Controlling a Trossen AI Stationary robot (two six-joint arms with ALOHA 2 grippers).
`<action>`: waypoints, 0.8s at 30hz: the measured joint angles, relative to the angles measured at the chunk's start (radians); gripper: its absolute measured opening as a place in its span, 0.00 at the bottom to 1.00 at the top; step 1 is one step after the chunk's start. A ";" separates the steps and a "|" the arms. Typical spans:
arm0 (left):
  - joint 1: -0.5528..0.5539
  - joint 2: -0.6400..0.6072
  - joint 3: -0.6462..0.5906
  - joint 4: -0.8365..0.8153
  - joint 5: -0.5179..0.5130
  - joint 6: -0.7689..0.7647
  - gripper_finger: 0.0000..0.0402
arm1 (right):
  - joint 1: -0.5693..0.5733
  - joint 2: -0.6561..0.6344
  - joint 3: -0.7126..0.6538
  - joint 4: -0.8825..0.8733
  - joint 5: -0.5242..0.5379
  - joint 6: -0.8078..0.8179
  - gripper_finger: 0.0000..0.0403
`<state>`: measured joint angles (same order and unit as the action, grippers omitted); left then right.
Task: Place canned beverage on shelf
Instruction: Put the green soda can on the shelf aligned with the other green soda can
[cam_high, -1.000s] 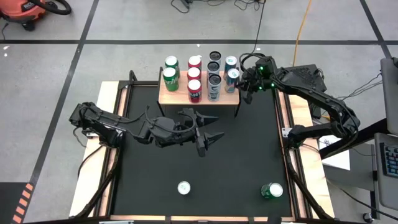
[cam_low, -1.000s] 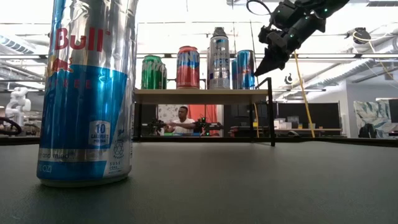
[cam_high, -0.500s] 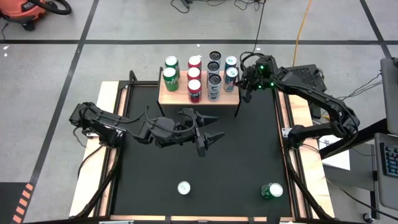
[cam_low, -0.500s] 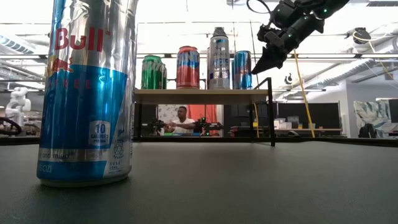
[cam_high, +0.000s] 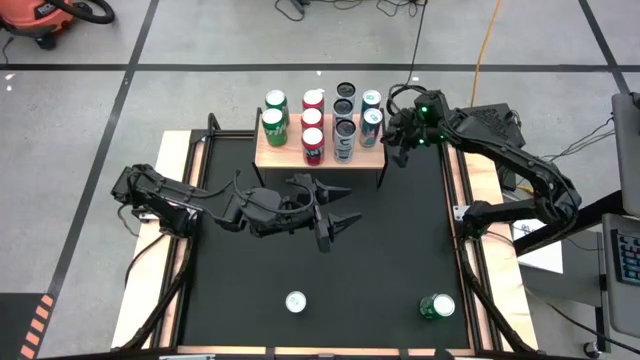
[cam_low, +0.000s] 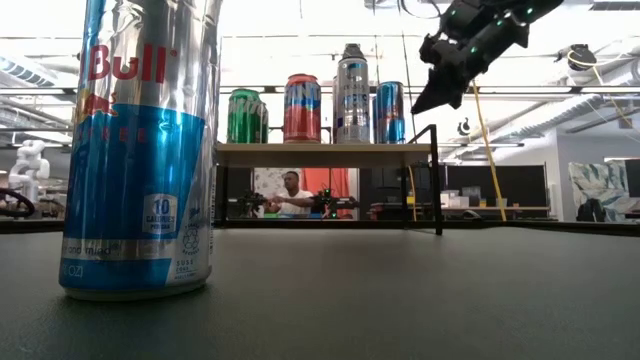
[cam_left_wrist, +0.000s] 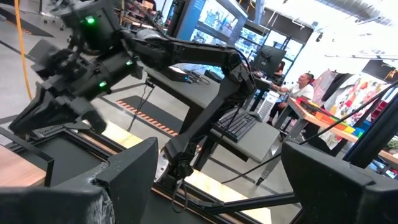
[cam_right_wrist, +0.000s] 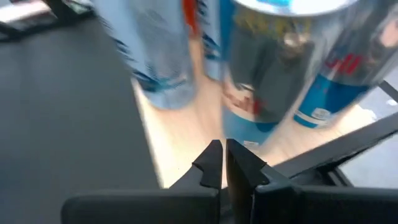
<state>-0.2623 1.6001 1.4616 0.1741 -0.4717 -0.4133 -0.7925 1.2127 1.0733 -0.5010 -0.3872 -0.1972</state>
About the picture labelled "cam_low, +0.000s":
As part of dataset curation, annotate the thin yellow cable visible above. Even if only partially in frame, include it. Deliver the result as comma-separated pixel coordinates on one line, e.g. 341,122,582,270
407,164,419,222

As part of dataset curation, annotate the white Celsius can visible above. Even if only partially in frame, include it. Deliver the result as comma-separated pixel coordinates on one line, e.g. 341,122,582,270
333,58,371,145

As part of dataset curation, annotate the yellow reel cable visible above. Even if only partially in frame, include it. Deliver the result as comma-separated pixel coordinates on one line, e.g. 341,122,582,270
567,52,636,131

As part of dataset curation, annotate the black wall board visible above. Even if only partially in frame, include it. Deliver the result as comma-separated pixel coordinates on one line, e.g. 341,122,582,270
444,164,547,209

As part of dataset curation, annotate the long wooden counter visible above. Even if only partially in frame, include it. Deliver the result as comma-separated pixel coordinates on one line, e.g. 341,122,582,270
439,204,551,212

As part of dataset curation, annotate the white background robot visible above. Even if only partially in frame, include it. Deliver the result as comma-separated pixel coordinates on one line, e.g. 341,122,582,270
7,139,51,204

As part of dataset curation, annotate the black round ring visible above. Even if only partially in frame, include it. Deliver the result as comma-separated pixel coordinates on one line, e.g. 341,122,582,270
0,187,36,220

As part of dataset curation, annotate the blue silver Red Bull can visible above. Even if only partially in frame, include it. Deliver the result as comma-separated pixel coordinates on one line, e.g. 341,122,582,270
373,81,407,145
58,0,225,302

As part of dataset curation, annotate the leaf patterned panel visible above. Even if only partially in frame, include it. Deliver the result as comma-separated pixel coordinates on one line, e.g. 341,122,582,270
568,158,640,224

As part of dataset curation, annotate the person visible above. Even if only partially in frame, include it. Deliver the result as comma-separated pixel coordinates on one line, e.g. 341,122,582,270
267,170,321,217

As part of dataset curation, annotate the grey round hanging reel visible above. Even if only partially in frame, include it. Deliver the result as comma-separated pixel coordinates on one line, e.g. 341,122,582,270
342,43,367,62

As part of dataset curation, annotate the yellow hanging cable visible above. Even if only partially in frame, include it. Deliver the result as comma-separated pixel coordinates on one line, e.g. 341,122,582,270
469,77,509,223

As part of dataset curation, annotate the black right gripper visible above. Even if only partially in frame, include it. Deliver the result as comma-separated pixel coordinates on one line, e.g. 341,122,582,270
410,0,531,115

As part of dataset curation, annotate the white box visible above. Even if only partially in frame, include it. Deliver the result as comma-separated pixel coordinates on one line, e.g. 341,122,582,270
439,189,471,209

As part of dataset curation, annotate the green Sprite can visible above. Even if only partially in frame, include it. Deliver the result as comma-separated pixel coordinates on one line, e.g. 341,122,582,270
227,88,270,145

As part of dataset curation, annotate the black round hanging reel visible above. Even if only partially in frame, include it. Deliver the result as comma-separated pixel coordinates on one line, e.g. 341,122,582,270
553,43,599,72

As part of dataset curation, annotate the white patterned panel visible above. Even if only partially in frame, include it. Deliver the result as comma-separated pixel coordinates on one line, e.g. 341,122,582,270
253,167,286,199

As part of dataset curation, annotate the black hanging cable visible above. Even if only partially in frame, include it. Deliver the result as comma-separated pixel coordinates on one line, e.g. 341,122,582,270
397,0,419,144

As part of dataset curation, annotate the small wooden shelf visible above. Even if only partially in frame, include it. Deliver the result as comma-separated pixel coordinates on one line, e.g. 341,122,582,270
214,123,444,236

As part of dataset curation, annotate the dark wall screen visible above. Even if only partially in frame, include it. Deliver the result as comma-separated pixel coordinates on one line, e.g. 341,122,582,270
602,155,640,199

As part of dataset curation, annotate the red Fanta can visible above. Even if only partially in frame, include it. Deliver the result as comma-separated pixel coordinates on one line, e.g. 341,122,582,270
283,74,323,145

